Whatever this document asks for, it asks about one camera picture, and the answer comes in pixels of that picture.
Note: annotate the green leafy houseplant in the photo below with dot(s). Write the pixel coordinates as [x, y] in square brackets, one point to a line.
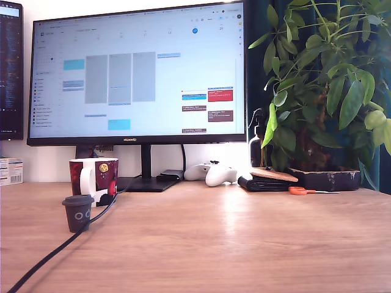
[336, 91]

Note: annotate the black Huawei computer monitor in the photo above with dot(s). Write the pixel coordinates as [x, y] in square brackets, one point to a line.
[137, 76]

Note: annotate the dark spray bottle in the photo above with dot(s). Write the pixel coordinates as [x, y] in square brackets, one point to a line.
[256, 146]

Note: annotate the dark vertical side monitor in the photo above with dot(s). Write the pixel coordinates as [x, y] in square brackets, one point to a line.
[10, 76]

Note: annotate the small black hub box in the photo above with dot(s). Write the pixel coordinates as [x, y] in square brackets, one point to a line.
[169, 175]

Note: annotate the white game controller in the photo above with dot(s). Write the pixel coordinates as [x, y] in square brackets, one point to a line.
[217, 177]

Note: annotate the black monitor stand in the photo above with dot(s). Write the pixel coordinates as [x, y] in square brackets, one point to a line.
[146, 183]

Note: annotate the black leather wallet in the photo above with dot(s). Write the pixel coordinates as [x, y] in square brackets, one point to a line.
[262, 184]

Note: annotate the round cork coaster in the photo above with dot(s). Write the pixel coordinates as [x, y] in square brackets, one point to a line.
[275, 175]

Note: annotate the black rectangular planter box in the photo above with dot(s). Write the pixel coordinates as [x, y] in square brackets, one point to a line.
[330, 180]

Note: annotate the red patterned coffee mug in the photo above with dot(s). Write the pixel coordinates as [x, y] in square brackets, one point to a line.
[105, 177]

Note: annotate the white printed cardboard box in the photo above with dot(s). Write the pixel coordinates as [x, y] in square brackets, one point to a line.
[10, 174]

